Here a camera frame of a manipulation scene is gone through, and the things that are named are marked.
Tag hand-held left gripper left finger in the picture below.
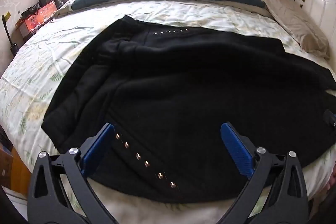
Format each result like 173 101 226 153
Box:
27 122 116 224

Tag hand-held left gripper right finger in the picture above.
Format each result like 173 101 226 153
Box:
220 122 309 224

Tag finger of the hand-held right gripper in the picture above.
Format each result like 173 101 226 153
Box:
324 109 336 133

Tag beige pillow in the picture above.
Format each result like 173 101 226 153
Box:
259 0 331 60

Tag floral bed sheet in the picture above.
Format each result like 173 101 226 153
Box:
0 0 336 224

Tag orange printed box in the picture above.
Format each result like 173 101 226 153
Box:
15 0 58 39

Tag black stick with yellow tag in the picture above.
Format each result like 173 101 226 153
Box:
1 12 19 58

